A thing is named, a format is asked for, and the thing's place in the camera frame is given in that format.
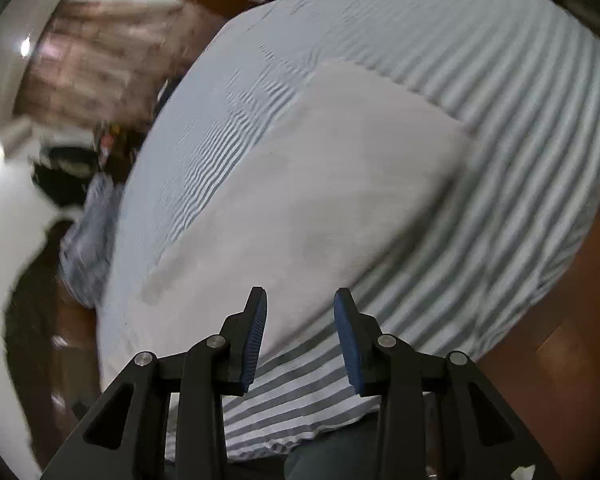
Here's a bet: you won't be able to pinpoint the folded blue-grey quilt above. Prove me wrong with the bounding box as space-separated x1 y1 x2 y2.
60 172 126 308

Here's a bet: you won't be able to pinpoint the person's leg in jeans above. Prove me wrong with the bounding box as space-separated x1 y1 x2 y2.
284 410 386 480

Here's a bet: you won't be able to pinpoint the striped bed sheet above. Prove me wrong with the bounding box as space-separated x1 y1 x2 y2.
97 0 600 461

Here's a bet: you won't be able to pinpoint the black hanging coat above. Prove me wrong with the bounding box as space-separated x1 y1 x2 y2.
30 145 98 211

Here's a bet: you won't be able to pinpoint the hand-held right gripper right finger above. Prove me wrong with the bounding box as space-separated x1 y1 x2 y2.
333 287 563 480

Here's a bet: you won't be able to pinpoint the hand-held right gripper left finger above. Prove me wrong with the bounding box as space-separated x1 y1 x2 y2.
40 286 268 480

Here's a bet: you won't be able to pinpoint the wide patterned brown curtain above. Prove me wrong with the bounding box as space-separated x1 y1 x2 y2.
12 0 191 131

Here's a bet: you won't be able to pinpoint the dark wooden headboard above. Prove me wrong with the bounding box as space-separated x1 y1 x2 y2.
2 220 103 461

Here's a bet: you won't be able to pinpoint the beige pants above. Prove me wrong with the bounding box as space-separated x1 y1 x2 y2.
140 57 476 361

